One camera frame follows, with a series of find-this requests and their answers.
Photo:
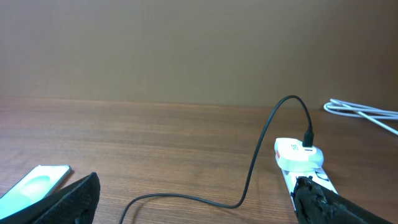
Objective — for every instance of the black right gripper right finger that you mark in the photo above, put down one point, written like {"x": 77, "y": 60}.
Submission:
{"x": 315, "y": 204}

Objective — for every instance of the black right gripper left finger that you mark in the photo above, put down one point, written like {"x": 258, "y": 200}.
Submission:
{"x": 74, "y": 204}

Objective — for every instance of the teal screen Galaxy smartphone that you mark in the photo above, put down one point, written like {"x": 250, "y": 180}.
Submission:
{"x": 34, "y": 186}

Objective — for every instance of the white power strip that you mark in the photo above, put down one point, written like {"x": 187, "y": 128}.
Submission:
{"x": 296, "y": 161}

